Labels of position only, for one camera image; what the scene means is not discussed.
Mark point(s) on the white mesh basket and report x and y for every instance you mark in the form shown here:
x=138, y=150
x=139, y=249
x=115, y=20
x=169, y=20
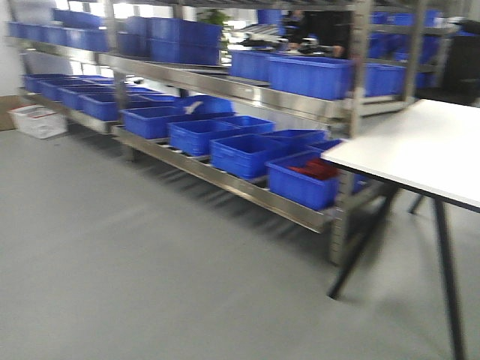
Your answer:
x=38, y=121

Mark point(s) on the metal shelving rack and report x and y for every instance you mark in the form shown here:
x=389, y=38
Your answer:
x=213, y=81

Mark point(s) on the white table with black legs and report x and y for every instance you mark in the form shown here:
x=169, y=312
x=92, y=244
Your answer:
x=431, y=148

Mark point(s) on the person in black clothes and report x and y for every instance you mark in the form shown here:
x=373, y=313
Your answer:
x=331, y=29

